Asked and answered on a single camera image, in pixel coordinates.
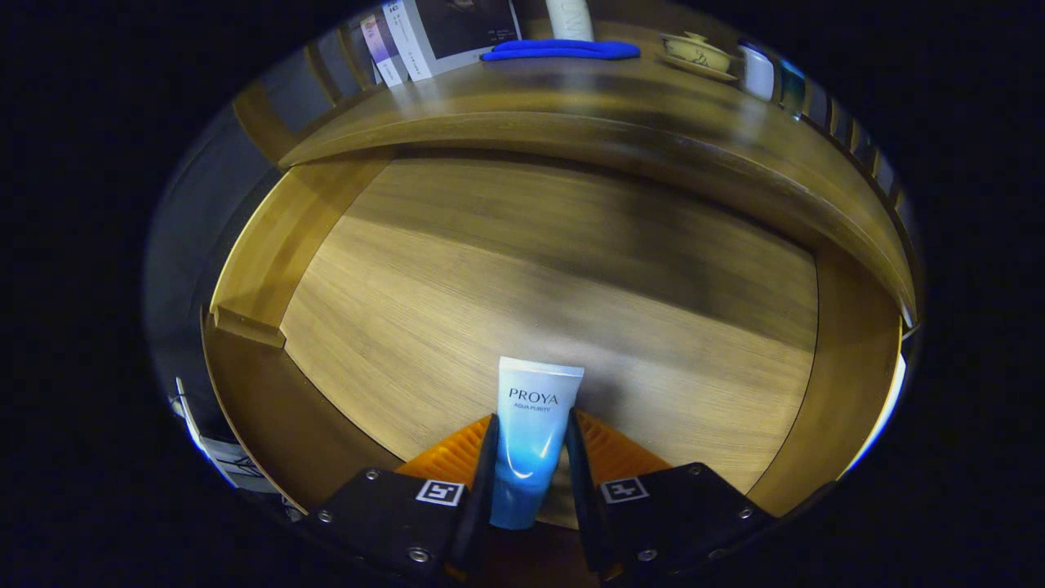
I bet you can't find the white pump bottle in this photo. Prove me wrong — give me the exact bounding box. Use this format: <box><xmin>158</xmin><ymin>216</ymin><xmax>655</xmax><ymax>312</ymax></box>
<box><xmin>545</xmin><ymin>0</ymin><xmax>595</xmax><ymax>42</ymax></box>

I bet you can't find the wooden countertop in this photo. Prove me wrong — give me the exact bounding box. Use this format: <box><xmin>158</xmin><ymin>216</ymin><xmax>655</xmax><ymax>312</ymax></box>
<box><xmin>278</xmin><ymin>24</ymin><xmax>919</xmax><ymax>327</ymax></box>

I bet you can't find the black backdrop cloth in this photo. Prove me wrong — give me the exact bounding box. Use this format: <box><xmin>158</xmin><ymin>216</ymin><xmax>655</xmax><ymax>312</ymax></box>
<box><xmin>145</xmin><ymin>106</ymin><xmax>282</xmax><ymax>442</ymax></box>

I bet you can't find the large white portrait book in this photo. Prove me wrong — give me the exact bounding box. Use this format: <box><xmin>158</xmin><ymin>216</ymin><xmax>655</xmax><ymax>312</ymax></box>
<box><xmin>382</xmin><ymin>0</ymin><xmax>523</xmax><ymax>82</ymax></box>

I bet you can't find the wooden cabinet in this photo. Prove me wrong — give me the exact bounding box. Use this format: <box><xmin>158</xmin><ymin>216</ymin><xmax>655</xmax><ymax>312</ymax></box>
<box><xmin>233</xmin><ymin>0</ymin><xmax>927</xmax><ymax>327</ymax></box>

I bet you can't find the white bottle blue cap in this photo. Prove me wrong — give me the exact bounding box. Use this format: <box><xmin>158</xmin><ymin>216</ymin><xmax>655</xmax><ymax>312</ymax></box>
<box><xmin>739</xmin><ymin>42</ymin><xmax>776</xmax><ymax>103</ymax></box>

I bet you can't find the blue white cosmetic tube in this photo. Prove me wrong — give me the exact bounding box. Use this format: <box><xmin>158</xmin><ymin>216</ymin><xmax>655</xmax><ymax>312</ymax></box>
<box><xmin>488</xmin><ymin>356</ymin><xmax>585</xmax><ymax>531</ymax></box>

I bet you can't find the thin purple book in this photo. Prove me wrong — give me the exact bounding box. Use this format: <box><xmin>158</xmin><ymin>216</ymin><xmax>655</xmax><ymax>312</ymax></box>
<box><xmin>359</xmin><ymin>12</ymin><xmax>407</xmax><ymax>88</ymax></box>

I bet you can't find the wooden drawer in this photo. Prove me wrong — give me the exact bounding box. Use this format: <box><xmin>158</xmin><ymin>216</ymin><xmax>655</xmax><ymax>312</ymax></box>
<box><xmin>200</xmin><ymin>147</ymin><xmax>907</xmax><ymax>532</ymax></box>

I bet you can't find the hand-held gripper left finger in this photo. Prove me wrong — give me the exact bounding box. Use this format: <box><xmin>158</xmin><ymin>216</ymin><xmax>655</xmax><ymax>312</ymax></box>
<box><xmin>302</xmin><ymin>412</ymin><xmax>500</xmax><ymax>585</ymax></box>

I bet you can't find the clear teal bottle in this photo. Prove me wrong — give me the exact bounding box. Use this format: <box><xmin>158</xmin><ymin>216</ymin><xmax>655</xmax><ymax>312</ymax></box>
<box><xmin>776</xmin><ymin>59</ymin><xmax>809</xmax><ymax>115</ymax></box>

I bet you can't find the blue folded cloth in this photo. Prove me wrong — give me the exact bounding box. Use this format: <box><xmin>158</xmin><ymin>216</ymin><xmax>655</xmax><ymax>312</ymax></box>
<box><xmin>480</xmin><ymin>38</ymin><xmax>642</xmax><ymax>63</ymax></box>

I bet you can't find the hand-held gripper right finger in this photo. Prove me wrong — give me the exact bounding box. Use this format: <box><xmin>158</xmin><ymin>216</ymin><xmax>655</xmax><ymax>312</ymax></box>
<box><xmin>565</xmin><ymin>408</ymin><xmax>776</xmax><ymax>585</ymax></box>

